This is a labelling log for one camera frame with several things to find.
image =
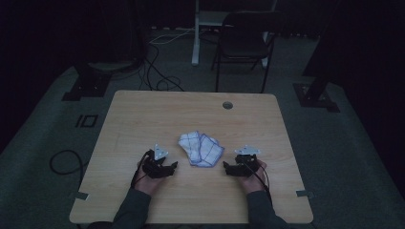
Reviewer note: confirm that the person's right hand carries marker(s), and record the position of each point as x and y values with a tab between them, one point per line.
256	181

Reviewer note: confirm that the white cloth with blue grid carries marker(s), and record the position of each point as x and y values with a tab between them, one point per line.
201	149

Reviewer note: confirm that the black folding chair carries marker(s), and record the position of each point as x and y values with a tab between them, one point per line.
245	44

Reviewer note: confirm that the person's left hand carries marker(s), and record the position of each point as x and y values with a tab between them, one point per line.
147	183

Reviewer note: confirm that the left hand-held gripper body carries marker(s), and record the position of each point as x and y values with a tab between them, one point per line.
152	165

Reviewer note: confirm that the black post with base plate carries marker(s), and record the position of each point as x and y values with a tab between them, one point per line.
315	92

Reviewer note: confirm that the black stand with square base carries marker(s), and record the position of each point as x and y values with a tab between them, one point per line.
87	84

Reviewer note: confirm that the grey tape piece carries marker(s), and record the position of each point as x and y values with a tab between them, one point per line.
304	193

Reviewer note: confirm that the white desk frame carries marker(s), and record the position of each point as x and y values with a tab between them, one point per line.
196	38

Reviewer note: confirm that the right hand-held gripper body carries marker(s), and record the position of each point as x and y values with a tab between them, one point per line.
246	163

